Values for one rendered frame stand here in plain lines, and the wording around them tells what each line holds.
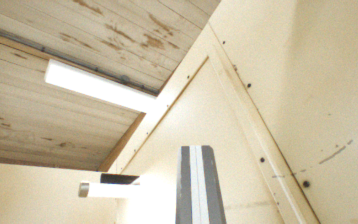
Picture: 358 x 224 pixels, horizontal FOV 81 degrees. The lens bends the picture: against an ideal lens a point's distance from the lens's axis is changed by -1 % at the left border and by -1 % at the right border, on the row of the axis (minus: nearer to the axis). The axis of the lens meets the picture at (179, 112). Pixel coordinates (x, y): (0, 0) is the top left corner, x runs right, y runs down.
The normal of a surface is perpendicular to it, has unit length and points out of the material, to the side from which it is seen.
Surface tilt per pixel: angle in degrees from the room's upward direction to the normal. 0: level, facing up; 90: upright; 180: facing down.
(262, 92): 90
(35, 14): 179
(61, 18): 179
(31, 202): 90
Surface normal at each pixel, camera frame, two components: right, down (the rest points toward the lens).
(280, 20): -0.84, -0.22
